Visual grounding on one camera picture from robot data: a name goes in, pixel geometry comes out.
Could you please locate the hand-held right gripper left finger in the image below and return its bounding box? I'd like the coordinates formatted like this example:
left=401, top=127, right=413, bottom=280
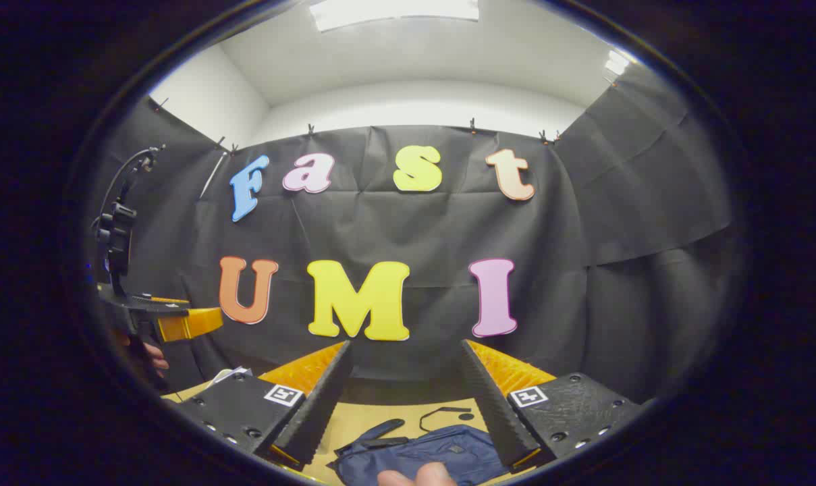
left=175, top=341, right=354, bottom=472

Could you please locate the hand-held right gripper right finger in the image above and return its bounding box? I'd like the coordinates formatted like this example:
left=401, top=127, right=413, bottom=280
left=458, top=340, right=645, bottom=473

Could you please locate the blue schoolbag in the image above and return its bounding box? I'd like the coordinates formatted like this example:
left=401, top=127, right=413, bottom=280
left=327, top=418, right=510, bottom=486

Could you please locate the thin white rod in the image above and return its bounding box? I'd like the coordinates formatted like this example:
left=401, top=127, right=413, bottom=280
left=200, top=151, right=228, bottom=200

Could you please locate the row of backdrop clips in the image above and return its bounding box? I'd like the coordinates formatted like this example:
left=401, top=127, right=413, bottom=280
left=153, top=76, right=619, bottom=153

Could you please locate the large ceiling light panel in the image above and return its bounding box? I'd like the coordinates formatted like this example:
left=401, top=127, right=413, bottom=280
left=310, top=0, right=480, bottom=33

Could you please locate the black strap piece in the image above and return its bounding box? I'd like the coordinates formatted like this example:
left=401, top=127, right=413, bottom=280
left=419, top=406, right=474, bottom=433

